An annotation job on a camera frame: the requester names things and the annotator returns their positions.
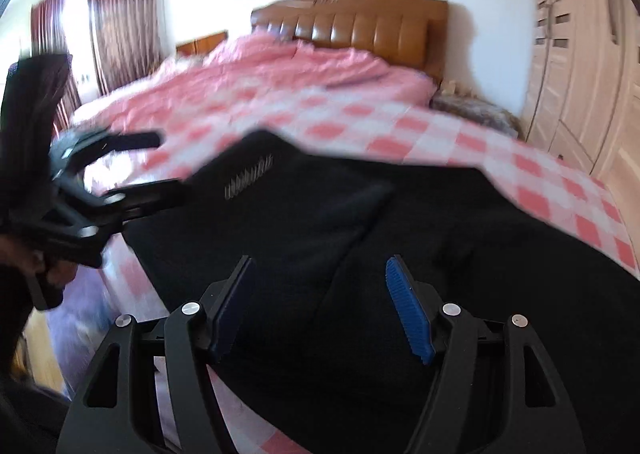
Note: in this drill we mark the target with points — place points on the pink checkered bed sheet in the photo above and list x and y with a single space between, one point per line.
199 121

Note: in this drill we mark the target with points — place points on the light wooden wardrobe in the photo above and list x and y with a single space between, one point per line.
582 102

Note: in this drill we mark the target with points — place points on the floral nightstand cover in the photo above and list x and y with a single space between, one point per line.
479 112

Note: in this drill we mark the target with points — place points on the black pants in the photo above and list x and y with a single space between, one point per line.
321 353

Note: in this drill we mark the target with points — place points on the purple floor mat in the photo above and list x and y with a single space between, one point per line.
78 326

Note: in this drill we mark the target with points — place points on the maroon patterned curtain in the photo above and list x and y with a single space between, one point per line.
124 37

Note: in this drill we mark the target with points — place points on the brown wooden headboard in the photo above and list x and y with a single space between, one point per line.
407 33

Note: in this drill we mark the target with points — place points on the person's left hand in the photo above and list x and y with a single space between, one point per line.
14 253

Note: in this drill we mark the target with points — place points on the brown wooden nightstand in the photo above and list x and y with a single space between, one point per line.
202 46

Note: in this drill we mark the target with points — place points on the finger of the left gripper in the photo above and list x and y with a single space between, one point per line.
141 200
94 145

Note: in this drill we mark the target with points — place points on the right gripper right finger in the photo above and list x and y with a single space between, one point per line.
494 387

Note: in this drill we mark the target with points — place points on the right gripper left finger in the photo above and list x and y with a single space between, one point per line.
115 409

